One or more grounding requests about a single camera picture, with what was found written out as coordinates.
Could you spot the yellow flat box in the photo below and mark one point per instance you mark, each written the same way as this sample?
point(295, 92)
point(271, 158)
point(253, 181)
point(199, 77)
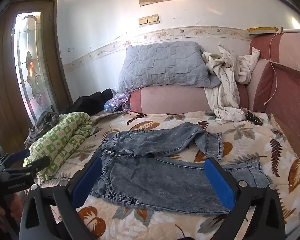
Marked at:
point(261, 31)

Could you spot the black sunglasses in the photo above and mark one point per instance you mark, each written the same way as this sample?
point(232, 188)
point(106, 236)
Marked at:
point(254, 118)

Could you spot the camouflage cloth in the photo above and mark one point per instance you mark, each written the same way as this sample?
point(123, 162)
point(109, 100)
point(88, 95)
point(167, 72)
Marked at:
point(43, 122)

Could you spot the white power strip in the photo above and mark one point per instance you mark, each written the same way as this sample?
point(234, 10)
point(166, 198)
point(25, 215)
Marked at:
point(293, 30)

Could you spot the leaf print blanket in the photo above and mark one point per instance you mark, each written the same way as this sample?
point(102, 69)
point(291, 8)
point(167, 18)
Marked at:
point(265, 155)

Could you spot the grey-blue denim pants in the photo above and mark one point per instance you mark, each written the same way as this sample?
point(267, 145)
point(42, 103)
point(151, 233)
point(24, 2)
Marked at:
point(165, 170)

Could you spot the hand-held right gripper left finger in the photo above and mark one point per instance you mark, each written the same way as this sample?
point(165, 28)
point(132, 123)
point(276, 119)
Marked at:
point(87, 183)

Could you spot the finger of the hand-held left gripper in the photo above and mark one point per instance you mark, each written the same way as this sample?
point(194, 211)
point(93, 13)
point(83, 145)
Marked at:
point(37, 163)
point(18, 155)

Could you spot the white floral cloth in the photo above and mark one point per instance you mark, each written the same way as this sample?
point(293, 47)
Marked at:
point(225, 80)

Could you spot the green patterned rolled quilt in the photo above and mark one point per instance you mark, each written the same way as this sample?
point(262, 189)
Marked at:
point(62, 140)

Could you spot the black cloth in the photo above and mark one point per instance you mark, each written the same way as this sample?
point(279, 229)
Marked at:
point(90, 101)

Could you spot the beige wall switch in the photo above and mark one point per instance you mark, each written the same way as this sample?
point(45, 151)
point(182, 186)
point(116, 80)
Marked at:
point(143, 21)
point(153, 19)

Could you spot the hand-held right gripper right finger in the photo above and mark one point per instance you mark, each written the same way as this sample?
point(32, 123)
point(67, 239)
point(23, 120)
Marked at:
point(219, 185)

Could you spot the clear plastic bag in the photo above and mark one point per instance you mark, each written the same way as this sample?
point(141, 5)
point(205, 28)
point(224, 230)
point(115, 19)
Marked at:
point(116, 102)

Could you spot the wooden stained glass door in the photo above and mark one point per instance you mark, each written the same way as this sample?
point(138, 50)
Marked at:
point(30, 62)

